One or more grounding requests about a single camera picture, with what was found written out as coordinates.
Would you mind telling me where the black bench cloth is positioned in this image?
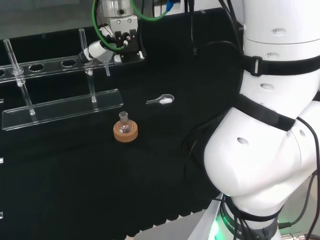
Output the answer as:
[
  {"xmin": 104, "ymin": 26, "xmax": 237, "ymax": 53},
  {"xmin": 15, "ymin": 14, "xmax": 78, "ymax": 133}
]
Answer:
[{"xmin": 0, "ymin": 7, "xmax": 245, "ymax": 239}]

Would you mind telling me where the clear plastic funnel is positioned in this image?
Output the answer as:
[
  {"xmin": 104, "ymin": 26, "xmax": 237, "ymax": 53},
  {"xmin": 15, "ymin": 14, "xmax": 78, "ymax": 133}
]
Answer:
[{"xmin": 96, "ymin": 53, "xmax": 112, "ymax": 77}]

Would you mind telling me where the green cable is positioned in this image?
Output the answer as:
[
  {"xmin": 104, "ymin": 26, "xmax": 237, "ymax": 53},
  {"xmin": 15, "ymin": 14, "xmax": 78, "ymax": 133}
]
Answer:
[{"xmin": 91, "ymin": 0, "xmax": 174, "ymax": 53}]

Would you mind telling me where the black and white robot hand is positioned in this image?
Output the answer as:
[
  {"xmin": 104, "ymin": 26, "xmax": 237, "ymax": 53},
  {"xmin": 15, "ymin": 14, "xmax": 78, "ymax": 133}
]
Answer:
[{"xmin": 78, "ymin": 16, "xmax": 146, "ymax": 67}]

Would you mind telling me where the round-bottom glass flask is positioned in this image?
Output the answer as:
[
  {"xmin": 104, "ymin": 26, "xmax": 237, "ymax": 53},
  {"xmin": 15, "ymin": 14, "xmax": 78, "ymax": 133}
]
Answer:
[{"xmin": 117, "ymin": 111, "xmax": 132, "ymax": 134}]

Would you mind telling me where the clear acrylic funnel stand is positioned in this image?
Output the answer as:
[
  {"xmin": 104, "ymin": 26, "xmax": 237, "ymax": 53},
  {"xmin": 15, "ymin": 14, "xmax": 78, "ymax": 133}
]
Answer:
[{"xmin": 0, "ymin": 28, "xmax": 125, "ymax": 132}]

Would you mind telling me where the glass weighing funnel with powder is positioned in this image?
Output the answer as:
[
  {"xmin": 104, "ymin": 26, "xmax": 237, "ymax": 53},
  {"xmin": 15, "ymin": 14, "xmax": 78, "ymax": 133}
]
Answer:
[{"xmin": 145, "ymin": 93, "xmax": 175, "ymax": 106}]

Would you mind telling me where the thick black cable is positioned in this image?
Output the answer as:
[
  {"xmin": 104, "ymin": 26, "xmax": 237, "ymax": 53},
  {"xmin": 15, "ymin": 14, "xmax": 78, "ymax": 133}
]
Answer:
[{"xmin": 218, "ymin": 0, "xmax": 245, "ymax": 55}]

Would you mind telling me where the cork ring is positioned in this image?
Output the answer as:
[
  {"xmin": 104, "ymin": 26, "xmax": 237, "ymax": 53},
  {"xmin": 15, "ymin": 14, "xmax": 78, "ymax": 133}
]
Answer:
[{"xmin": 113, "ymin": 120, "xmax": 139, "ymax": 143}]

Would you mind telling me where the black cable at arm base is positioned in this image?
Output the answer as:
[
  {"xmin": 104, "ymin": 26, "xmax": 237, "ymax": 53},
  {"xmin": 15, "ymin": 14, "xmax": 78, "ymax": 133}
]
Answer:
[{"xmin": 296, "ymin": 116, "xmax": 320, "ymax": 238}]

